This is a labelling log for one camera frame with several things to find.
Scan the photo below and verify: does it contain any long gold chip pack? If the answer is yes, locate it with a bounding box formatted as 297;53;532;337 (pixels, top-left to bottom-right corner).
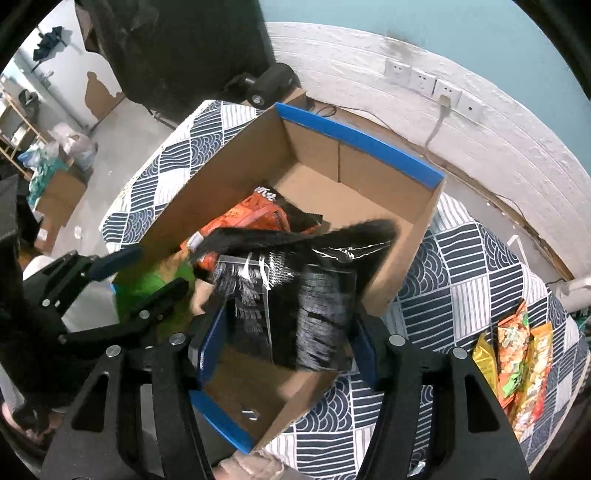
472;332;498;396

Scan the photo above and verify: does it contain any long yellow cracker pack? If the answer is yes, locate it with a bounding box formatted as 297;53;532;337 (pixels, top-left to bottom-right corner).
510;322;553;441

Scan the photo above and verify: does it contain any orange green snack bag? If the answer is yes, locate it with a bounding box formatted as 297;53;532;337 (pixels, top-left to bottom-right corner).
497;300;530;409

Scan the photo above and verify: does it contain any black white snack bag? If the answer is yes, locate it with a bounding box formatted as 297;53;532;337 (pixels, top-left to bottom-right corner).
192;219;398;372

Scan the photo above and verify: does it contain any orange black snack bag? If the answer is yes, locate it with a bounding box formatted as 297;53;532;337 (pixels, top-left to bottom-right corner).
173;183;322;272

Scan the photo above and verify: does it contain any blue white patterned tablecloth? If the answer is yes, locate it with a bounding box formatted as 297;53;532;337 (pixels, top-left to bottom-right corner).
100;100;590;467

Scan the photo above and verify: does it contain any white electric kettle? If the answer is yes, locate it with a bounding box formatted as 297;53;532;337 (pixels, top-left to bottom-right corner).
550;275;591;313

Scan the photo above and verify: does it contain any cardboard box with blue rim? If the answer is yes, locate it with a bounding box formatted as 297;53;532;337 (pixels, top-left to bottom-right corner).
130;104;444;453

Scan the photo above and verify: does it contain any black speaker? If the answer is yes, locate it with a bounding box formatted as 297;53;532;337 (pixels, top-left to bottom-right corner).
222;63;300;109

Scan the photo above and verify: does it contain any grey plug cable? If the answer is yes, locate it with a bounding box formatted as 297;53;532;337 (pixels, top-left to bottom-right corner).
421;95;452;149

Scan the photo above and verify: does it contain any white wall socket strip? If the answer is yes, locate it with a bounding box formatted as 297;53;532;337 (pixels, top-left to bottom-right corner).
384;59;485;123

